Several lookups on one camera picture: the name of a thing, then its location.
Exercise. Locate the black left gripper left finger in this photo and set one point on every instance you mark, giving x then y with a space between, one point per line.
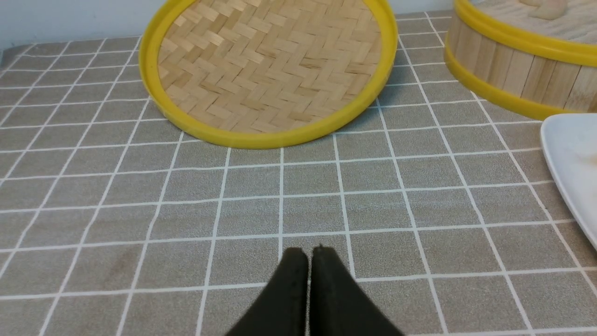
280 308

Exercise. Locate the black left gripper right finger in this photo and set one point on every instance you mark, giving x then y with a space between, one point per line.
338 306

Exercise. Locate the pale dumpling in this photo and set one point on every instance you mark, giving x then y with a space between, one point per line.
548 10

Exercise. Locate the white square plate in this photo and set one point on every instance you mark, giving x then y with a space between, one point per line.
569 143

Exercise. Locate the grey checkered tablecloth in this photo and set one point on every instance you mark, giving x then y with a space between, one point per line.
114 222

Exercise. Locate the woven bamboo steamer lid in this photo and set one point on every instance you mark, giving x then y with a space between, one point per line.
261 74

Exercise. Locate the bamboo steamer basket yellow rims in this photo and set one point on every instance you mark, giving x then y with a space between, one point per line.
530 66

